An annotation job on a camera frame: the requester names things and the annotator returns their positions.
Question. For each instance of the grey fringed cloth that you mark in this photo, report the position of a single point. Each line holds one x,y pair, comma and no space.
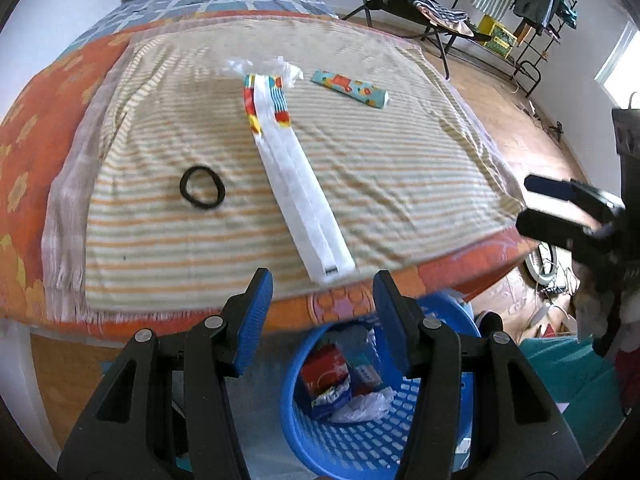
70,185

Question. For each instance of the black metal drying rack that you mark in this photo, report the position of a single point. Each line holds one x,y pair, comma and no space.
530,67

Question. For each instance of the long white packet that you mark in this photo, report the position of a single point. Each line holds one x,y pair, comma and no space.
300,195

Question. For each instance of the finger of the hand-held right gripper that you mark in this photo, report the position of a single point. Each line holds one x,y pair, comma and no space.
550,187
545,230

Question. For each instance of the blue plastic basket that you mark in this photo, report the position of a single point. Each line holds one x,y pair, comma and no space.
350,447

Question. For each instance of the yellow green box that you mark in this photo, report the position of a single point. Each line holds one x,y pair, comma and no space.
495,35

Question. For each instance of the clear plastic wrapper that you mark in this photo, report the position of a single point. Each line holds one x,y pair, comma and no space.
280,67

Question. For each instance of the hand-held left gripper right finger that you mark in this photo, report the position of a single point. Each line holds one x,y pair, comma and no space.
392,320

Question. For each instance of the person's right hand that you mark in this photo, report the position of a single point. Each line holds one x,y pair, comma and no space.
595,305

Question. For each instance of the orange floral blanket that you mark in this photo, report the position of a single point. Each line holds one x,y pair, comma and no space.
30,125

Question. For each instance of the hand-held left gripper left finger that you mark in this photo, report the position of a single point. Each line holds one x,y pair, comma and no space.
255,320

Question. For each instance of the striped yellow towel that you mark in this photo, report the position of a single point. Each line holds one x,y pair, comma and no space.
400,160

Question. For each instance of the red packet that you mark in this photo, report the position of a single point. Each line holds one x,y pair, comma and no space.
322,370

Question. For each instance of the checked cloth on chair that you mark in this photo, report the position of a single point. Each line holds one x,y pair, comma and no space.
440,12

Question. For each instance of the bright window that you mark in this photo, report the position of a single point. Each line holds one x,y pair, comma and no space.
622,65

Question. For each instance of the teal cloth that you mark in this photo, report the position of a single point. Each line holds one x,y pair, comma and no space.
565,385

